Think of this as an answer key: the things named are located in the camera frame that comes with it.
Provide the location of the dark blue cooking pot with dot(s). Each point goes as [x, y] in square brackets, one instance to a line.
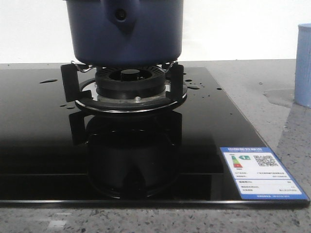
[126, 33]

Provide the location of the light blue ribbed cup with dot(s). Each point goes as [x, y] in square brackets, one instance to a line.
[302, 92]

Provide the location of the black metal pot support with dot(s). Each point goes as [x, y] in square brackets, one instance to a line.
[87, 99]

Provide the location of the black round gas burner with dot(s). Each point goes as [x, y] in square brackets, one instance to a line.
[125, 84]

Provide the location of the black glass gas stove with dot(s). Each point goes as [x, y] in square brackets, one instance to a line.
[52, 154]

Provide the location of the blue energy label sticker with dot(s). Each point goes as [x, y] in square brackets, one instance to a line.
[259, 174]

